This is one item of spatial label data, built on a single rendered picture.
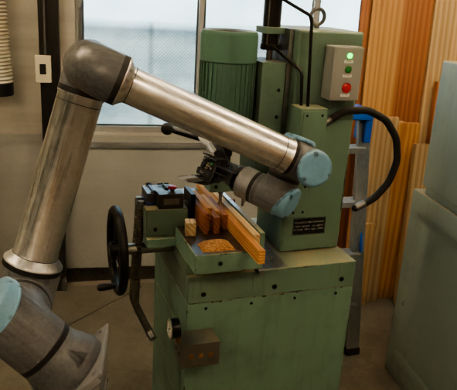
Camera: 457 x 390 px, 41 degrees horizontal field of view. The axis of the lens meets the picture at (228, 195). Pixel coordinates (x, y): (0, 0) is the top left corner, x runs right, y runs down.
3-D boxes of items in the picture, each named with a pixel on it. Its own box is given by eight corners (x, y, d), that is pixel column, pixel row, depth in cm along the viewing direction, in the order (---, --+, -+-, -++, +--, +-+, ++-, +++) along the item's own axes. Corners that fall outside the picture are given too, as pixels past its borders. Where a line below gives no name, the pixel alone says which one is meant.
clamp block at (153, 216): (136, 220, 204) (137, 195, 202) (175, 218, 209) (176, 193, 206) (145, 237, 191) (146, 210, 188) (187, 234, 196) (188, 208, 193)
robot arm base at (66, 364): (101, 365, 137) (69, 337, 134) (40, 422, 138) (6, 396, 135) (101, 327, 155) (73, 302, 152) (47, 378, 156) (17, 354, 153)
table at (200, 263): (124, 206, 226) (124, 190, 224) (203, 201, 236) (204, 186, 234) (162, 278, 172) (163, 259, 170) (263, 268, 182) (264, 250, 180)
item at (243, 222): (196, 187, 232) (196, 175, 231) (200, 187, 233) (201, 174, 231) (253, 251, 179) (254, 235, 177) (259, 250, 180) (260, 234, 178)
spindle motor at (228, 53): (189, 124, 200) (193, 26, 190) (240, 124, 205) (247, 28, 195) (206, 138, 184) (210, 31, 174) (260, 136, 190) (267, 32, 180)
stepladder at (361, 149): (299, 344, 301) (316, 102, 275) (347, 341, 306) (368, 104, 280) (310, 360, 286) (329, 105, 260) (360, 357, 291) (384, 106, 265)
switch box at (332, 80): (319, 97, 190) (325, 44, 185) (348, 97, 193) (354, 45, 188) (329, 100, 184) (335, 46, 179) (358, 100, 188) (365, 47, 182)
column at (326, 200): (254, 228, 223) (270, 24, 200) (309, 224, 231) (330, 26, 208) (279, 253, 203) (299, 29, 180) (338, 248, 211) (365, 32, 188)
